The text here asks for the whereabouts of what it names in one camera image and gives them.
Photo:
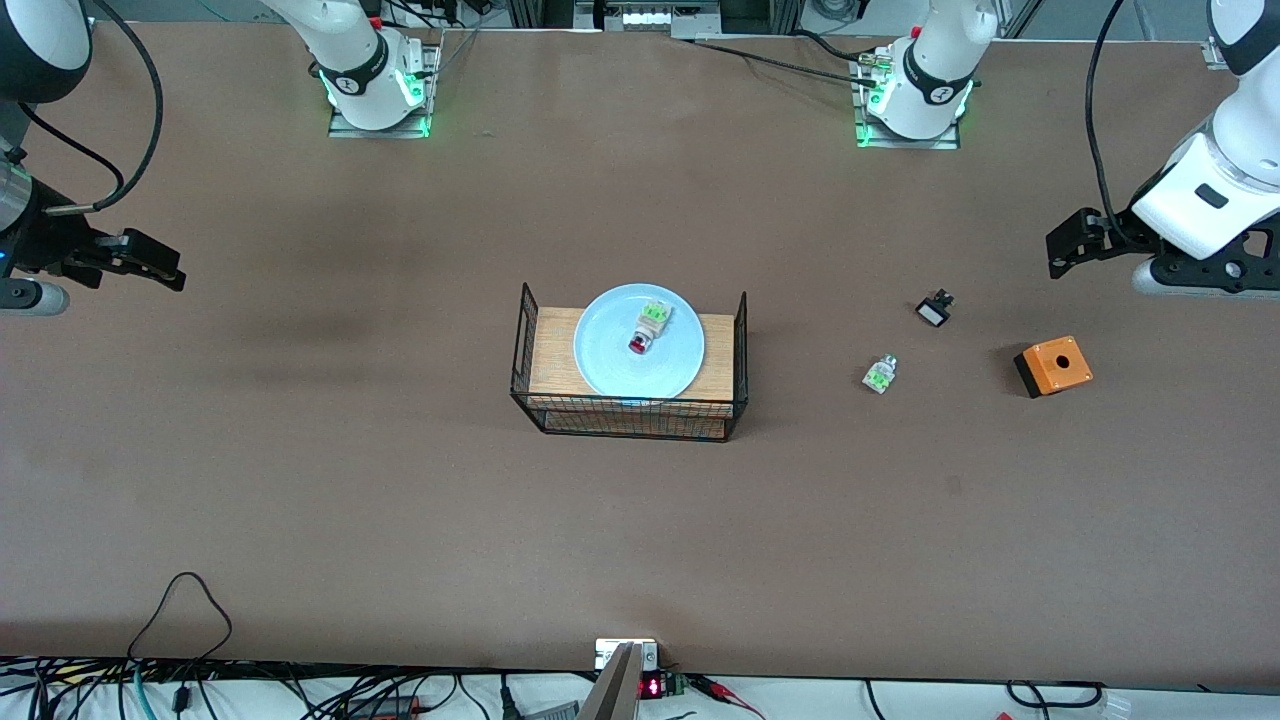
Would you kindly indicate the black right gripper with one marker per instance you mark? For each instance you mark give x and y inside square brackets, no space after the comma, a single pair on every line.
[40,243]

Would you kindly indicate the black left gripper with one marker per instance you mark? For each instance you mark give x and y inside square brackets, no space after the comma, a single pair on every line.
[1108,238]

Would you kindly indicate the red push button switch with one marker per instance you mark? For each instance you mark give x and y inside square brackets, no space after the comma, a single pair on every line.
[648,328]

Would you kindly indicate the light blue round plate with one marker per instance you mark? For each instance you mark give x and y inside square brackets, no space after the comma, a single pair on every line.
[610,355]

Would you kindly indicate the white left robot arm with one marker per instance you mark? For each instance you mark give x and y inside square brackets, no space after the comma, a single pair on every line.
[1240,150]

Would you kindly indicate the black power adapter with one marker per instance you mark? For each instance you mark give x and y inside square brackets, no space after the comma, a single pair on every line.
[385,707]

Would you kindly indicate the red clip leads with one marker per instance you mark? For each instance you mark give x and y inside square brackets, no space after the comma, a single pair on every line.
[725,692]

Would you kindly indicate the red digit display module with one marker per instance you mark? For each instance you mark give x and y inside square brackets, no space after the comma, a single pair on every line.
[655,686]

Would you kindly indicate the grey slanted pole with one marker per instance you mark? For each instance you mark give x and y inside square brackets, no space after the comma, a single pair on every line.
[615,690]

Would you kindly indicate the orange button enclosure box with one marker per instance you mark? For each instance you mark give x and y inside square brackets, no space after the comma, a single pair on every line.
[1058,365]

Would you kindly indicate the black white push button switch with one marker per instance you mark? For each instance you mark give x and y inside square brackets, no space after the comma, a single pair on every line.
[934,311]

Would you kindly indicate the clear green push button switch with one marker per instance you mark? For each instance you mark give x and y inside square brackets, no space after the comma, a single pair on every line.
[880,375]

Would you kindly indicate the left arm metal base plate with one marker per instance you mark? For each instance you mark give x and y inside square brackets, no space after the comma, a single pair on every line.
[860,135]

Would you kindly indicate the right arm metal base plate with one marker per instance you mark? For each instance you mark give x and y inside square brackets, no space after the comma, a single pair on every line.
[432,100]

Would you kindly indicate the silver metal bracket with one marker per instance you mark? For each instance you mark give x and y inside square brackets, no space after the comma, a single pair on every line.
[605,652]

